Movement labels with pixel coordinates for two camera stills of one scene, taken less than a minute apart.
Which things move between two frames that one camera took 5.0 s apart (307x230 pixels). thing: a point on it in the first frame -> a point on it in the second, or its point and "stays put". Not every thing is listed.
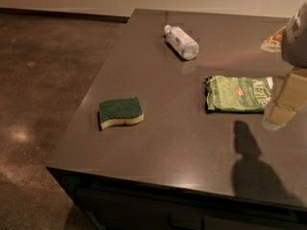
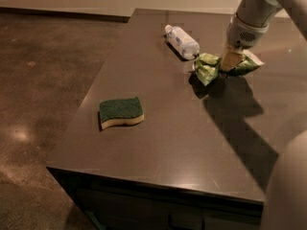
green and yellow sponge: (120, 112) stays put
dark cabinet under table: (118, 203) stays put
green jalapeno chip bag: (238, 93) -> (207, 66)
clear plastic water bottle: (184, 44) stays put
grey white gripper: (295, 42) -> (244, 35)
